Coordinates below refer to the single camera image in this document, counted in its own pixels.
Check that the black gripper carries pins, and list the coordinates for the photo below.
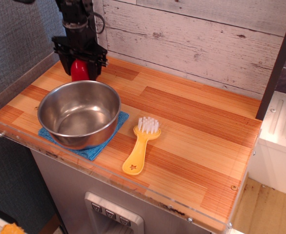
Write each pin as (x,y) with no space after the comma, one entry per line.
(81,45)

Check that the red plastic cup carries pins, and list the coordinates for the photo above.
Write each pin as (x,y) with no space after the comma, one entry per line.
(79,70)

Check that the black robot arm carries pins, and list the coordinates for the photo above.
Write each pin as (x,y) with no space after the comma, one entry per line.
(82,25)

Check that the yellow object at corner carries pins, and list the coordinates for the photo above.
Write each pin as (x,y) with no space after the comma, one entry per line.
(12,229)

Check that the stainless steel bowl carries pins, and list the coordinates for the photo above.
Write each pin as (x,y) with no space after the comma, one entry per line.
(81,114)

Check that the blue cloth mat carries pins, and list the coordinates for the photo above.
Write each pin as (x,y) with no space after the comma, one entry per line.
(89,153)

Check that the yellow scrub brush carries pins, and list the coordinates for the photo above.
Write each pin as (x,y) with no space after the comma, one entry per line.
(147,129)

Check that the grey toy fridge cabinet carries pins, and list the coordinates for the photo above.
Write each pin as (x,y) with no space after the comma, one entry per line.
(68,187)

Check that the silver dispenser panel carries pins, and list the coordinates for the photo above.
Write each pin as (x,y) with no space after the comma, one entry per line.
(112,215)

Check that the white plastic drainboard unit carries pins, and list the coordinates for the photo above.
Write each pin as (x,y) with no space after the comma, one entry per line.
(268,163)

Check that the clear acrylic guard rail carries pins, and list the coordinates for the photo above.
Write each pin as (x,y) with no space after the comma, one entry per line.
(202,92)

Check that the dark right support post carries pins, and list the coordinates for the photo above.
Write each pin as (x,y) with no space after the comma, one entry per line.
(272,82)

